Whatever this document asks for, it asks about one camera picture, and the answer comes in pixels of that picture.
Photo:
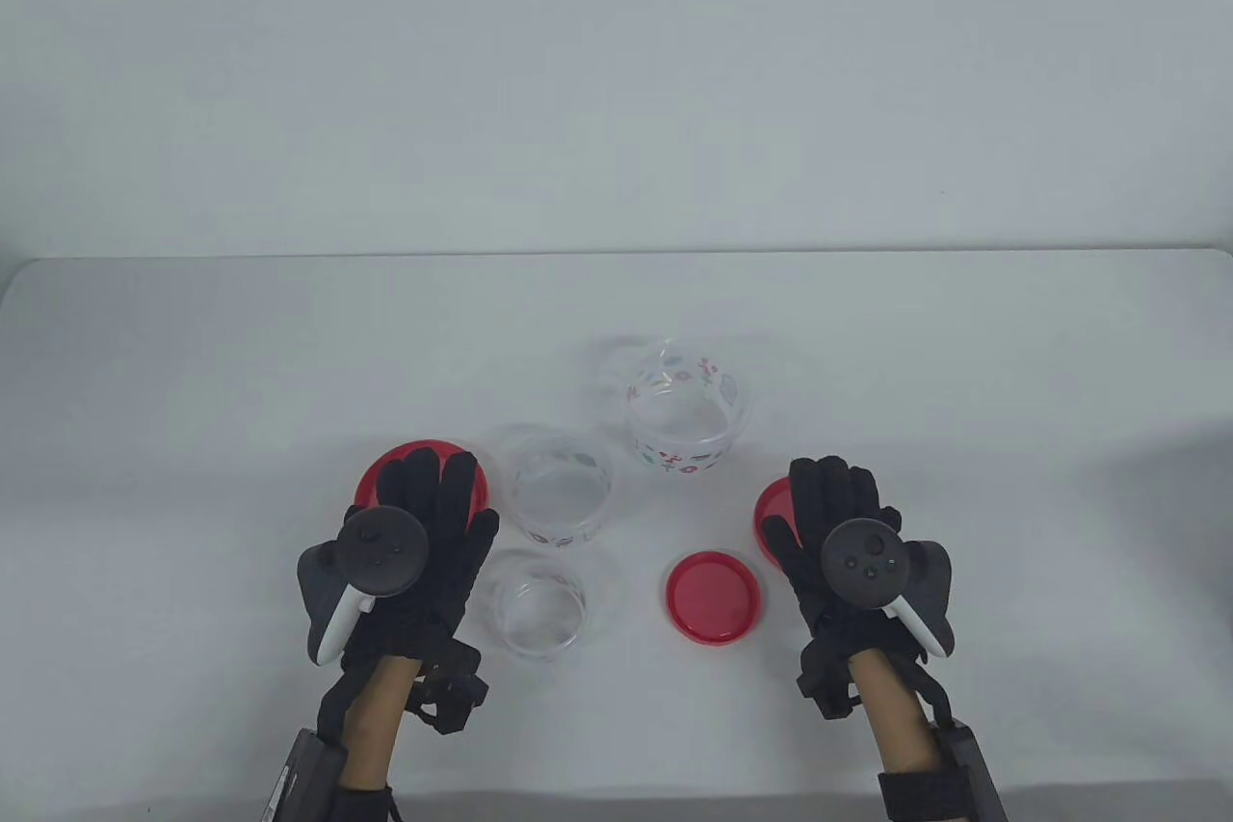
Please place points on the person's right hand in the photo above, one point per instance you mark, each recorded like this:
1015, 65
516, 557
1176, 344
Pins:
819, 499

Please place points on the person's left hand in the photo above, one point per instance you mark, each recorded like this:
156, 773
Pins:
443, 514

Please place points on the medium red container lid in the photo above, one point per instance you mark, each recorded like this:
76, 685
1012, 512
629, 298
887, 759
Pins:
771, 499

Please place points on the large red container lid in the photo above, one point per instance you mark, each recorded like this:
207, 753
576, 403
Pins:
414, 454

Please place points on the medium clear printed food container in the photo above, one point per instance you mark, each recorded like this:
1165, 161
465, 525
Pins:
564, 490

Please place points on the small clear food container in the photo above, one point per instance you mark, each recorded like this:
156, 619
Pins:
539, 605

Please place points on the small red container lid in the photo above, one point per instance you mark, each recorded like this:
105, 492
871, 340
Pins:
713, 596

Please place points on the large clear printed food container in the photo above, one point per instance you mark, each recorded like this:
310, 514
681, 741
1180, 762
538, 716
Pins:
689, 412

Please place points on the plain black forearm box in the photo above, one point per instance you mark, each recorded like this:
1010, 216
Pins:
968, 764

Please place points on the person's right forearm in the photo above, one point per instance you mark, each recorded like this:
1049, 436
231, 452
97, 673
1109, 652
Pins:
896, 716

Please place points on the black and white controller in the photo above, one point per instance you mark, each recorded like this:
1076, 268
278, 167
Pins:
380, 552
867, 562

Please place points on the black box with white label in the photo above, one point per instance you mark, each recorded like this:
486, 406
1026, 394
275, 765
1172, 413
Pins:
308, 779

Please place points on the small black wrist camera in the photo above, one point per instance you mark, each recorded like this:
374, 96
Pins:
828, 673
453, 687

